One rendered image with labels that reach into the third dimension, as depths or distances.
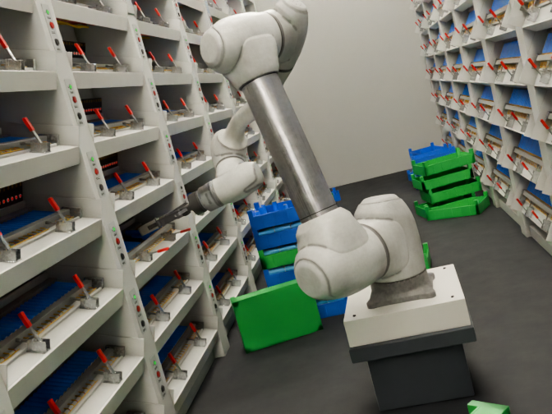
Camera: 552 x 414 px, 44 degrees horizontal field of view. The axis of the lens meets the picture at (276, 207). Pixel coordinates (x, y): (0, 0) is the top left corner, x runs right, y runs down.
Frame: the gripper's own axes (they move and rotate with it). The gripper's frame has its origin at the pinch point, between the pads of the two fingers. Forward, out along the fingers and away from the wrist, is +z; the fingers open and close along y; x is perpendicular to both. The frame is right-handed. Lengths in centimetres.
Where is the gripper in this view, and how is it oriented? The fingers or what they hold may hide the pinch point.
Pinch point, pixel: (149, 227)
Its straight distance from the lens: 232.4
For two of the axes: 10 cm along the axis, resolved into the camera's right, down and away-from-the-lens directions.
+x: 4.6, 8.8, 1.2
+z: -8.8, 4.3, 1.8
